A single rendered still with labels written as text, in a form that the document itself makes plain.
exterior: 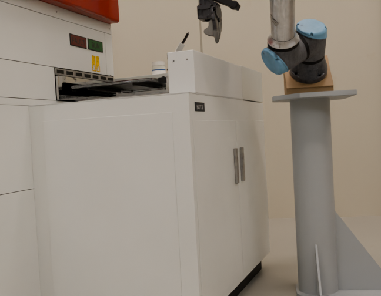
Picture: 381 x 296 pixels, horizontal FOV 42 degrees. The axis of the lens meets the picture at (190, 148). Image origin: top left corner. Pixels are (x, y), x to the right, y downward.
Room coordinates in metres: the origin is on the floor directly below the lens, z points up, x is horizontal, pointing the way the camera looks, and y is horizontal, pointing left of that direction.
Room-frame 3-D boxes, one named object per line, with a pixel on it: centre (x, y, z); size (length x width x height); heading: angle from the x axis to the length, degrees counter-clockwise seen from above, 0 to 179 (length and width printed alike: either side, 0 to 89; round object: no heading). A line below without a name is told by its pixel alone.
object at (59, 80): (2.16, 0.42, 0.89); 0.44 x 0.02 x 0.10; 158
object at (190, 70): (1.89, -0.09, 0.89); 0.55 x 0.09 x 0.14; 158
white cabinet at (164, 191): (2.12, 0.10, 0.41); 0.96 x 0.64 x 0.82; 158
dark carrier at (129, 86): (2.09, 0.22, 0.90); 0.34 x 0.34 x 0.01; 68
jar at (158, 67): (2.57, 0.14, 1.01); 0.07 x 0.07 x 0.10
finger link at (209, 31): (2.01, -0.11, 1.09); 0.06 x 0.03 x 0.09; 69
